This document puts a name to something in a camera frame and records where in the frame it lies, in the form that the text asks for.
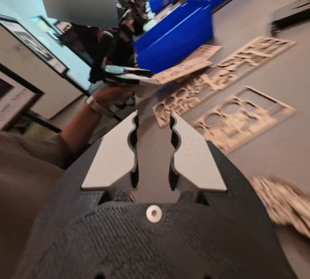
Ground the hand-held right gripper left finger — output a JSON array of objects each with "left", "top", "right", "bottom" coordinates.
[{"left": 81, "top": 110, "right": 140, "bottom": 191}]

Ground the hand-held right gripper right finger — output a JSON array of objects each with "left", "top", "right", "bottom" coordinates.
[{"left": 168, "top": 112, "right": 228, "bottom": 193}]

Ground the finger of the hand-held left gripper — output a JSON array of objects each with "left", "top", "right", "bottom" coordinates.
[
  {"left": 125, "top": 67, "right": 155, "bottom": 78},
  {"left": 134, "top": 77, "right": 162, "bottom": 98}
]

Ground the wooden sheet with wheel parts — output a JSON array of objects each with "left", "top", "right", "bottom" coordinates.
[{"left": 152, "top": 61, "right": 214, "bottom": 85}]

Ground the grey desk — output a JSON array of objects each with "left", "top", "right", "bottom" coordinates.
[{"left": 119, "top": 0, "right": 310, "bottom": 279}]

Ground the person's left hand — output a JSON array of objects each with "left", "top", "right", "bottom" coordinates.
[{"left": 93, "top": 85, "right": 136, "bottom": 115}]

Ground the silver wristband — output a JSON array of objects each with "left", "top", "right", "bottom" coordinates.
[{"left": 86, "top": 96, "right": 114, "bottom": 117}]

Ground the wooden sheet with window cutout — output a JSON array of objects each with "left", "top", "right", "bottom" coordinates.
[{"left": 191, "top": 86, "right": 296, "bottom": 154}]

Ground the engraved wooden parts sheet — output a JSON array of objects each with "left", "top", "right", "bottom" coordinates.
[{"left": 191, "top": 44, "right": 224, "bottom": 66}]

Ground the wooden sheet with angular cutouts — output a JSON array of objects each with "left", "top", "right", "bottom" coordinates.
[{"left": 208, "top": 37, "right": 296, "bottom": 91}]

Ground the framed marker sign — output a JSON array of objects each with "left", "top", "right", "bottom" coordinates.
[{"left": 0, "top": 15, "right": 70, "bottom": 76}]

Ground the printed assembly instruction sheet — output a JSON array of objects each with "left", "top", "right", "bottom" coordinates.
[{"left": 249, "top": 176, "right": 310, "bottom": 239}]

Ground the framed dark picture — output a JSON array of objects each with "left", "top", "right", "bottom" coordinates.
[{"left": 0, "top": 64, "right": 46, "bottom": 132}]

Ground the black power adapter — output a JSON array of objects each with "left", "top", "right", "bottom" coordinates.
[{"left": 270, "top": 0, "right": 310, "bottom": 37}]

